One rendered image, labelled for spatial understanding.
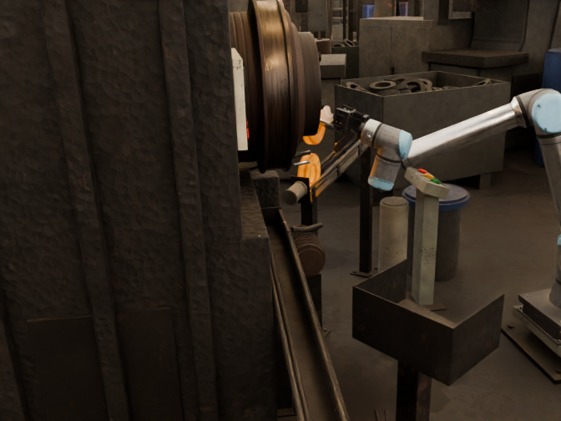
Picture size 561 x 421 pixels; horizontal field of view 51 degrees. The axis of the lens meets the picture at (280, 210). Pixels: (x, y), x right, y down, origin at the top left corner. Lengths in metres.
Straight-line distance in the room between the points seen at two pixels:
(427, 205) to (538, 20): 3.17
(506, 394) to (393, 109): 2.07
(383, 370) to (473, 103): 2.32
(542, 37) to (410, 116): 1.96
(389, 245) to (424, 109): 1.59
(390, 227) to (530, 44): 3.23
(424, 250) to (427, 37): 3.17
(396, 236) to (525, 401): 0.79
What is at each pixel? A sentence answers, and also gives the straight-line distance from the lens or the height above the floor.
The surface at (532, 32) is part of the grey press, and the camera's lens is 5.46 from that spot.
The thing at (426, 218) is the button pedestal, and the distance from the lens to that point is 2.59.
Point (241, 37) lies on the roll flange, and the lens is 1.49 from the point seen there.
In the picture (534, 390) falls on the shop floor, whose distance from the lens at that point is 2.36.
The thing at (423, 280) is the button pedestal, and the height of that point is 0.14.
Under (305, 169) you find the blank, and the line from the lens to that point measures 2.18.
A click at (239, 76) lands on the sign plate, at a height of 1.21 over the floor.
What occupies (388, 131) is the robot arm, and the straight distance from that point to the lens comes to 2.06.
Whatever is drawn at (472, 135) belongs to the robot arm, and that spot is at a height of 0.86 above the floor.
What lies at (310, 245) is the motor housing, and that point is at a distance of 2.05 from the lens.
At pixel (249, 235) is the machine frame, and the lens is 1.26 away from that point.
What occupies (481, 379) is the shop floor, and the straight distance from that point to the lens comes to 2.36.
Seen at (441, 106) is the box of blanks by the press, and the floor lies 0.63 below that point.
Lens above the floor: 1.35
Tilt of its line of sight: 20 degrees down
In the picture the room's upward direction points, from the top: 2 degrees counter-clockwise
